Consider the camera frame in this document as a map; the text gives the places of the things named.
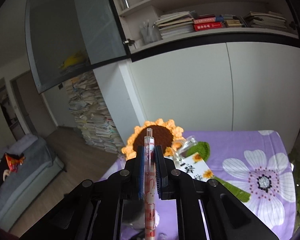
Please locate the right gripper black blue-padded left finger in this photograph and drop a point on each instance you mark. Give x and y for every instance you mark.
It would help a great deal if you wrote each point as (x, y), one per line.
(93, 210)

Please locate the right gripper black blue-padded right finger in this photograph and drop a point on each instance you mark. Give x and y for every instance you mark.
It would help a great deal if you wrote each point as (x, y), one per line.
(206, 210)

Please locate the pink checked bunny pen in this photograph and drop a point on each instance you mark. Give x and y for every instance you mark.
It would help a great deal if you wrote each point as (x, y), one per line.
(149, 185)

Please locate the grey perforated pen holder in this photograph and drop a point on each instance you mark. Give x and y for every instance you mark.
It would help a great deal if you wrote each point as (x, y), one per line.
(134, 214)

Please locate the purple floral tablecloth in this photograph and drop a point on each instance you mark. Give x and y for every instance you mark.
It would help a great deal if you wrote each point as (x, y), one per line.
(255, 162)

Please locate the white sunflower greeting card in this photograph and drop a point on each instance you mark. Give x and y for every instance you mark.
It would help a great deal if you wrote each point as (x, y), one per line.
(194, 166)

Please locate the grey sofa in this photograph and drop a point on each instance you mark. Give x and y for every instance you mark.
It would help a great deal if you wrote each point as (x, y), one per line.
(26, 168)

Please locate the white ribbon bow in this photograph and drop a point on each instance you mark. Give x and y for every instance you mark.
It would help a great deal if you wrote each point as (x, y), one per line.
(180, 147)

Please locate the stack of papers and books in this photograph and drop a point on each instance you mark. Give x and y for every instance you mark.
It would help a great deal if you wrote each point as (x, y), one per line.
(92, 116)

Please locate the crocheted sunflower with green stem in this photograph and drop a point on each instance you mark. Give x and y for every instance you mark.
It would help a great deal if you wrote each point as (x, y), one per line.
(166, 132)

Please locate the white bookshelf cabinet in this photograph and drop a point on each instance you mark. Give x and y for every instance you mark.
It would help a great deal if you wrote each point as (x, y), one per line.
(228, 81)

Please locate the glass cabinet door left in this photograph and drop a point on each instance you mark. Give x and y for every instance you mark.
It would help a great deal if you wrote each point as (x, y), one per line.
(65, 38)

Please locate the red books on shelf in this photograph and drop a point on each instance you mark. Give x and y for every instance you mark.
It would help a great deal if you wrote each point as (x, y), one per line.
(208, 23)

